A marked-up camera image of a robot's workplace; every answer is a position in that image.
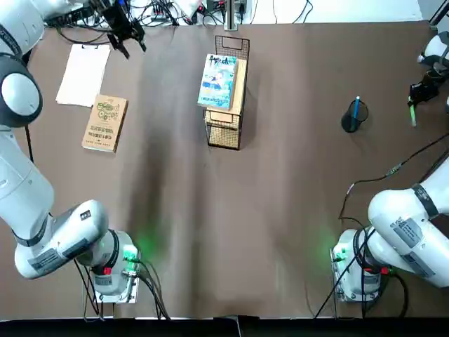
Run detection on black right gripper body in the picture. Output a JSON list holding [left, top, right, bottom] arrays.
[[408, 70, 440, 103]]

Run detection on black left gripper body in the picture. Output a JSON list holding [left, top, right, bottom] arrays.
[[99, 0, 140, 42]]

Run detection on blue illustrated book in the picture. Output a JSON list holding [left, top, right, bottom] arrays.
[[196, 53, 238, 111]]

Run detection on black mesh pen holder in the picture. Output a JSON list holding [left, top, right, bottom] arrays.
[[340, 99, 370, 134]]

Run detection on brown cover book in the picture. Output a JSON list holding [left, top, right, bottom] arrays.
[[81, 93, 129, 154]]

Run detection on grey power strip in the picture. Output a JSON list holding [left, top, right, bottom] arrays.
[[149, 9, 179, 23]]

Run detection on white clipboard with paper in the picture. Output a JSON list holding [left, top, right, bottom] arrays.
[[55, 43, 112, 108]]

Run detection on black cable loop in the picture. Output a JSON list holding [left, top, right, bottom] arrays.
[[55, 19, 116, 44], [196, 8, 227, 26]]

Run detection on aluminium frame rail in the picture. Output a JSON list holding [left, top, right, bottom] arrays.
[[428, 0, 449, 28]]

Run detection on thin cable with inline connector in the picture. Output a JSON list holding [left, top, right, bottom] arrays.
[[337, 132, 449, 221]]

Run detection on aluminium camera post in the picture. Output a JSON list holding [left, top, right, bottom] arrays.
[[224, 0, 243, 32]]

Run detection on black wire shelf wooden boards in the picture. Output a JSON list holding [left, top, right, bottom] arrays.
[[202, 34, 252, 152]]

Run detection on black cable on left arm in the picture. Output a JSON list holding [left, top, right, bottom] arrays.
[[23, 124, 36, 164]]

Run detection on black cable at right arm base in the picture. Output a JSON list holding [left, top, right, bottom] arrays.
[[314, 226, 410, 319]]

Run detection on black cable at arm base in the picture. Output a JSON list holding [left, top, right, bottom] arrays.
[[314, 226, 410, 319], [131, 258, 172, 321]]

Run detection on black cable at left arm base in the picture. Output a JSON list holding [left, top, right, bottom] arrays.
[[131, 258, 172, 321]]

